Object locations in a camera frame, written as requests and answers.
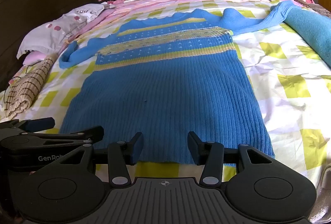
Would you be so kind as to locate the blue knitted sweater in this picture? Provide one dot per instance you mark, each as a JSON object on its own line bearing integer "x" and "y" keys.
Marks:
{"x": 165, "y": 89}

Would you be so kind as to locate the beige striped folded cloth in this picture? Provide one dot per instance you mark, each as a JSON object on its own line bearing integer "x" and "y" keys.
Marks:
{"x": 23, "y": 89}

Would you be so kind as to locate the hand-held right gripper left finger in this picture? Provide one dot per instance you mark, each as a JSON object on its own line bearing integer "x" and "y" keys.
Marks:
{"x": 135, "y": 147}

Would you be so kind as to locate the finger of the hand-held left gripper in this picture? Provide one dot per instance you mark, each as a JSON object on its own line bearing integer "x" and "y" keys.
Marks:
{"x": 40, "y": 124}
{"x": 90, "y": 133}

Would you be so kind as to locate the brown patterned cloth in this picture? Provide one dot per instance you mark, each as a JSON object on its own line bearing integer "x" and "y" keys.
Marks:
{"x": 315, "y": 6}

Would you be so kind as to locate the yellow-green checked bedsheet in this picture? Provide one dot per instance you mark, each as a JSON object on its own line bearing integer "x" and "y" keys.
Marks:
{"x": 284, "y": 89}

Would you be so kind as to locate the teal rolled towel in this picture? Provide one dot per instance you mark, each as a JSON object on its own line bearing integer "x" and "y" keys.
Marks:
{"x": 313, "y": 30}

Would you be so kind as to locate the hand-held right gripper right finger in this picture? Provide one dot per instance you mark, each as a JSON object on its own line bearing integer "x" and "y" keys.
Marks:
{"x": 194, "y": 148}

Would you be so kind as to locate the grey pillow with pink dots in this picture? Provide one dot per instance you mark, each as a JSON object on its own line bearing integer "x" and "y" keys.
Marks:
{"x": 59, "y": 25}

